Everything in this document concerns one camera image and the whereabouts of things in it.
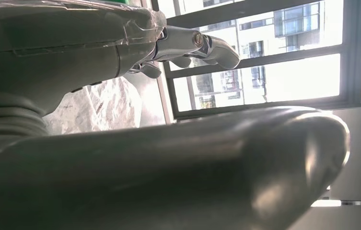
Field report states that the grey mailer bag red print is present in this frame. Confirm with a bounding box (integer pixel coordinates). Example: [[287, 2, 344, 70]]
[[42, 76, 143, 136]]

